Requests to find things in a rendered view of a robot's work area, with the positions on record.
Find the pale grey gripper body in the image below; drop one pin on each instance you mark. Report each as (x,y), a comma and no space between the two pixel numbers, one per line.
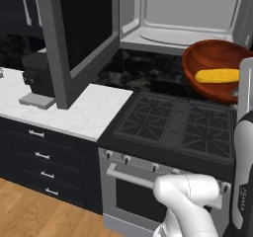
(246,83)

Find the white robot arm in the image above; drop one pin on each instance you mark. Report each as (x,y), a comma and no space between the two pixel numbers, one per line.
(184,198)

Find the yellow corn cob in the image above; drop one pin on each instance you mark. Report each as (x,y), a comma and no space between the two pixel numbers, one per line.
(217,75)

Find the brown wooden bowl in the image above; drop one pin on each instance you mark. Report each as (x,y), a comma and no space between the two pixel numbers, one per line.
(214,55)

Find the grey microwave turntable plate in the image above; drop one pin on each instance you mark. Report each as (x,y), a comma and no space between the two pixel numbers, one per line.
(184,37)

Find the grey microwave oven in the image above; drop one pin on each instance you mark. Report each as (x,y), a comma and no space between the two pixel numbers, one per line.
(184,14)

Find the silver oven door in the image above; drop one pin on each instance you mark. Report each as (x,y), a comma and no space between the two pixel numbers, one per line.
(131,195)

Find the grey microwave door black window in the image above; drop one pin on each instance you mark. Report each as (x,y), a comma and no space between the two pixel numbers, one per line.
(62,50)

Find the black gas hob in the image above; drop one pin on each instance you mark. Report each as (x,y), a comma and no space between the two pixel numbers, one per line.
(171,125)

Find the silver oven knob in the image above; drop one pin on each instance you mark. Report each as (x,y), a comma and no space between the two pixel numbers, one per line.
(108,154)
(126,159)
(176,171)
(225,187)
(154,167)

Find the dark navy drawer front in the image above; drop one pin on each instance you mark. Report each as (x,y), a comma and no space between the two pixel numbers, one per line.
(70,195)
(66,160)
(59,139)
(69,178)

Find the black coffee machine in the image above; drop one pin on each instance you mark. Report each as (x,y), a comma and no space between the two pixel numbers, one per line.
(38,79)

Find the small grey object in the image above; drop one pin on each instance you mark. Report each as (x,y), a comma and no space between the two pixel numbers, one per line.
(1,73)

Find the dark navy wall cupboard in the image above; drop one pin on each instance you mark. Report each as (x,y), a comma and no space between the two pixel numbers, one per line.
(13,7)

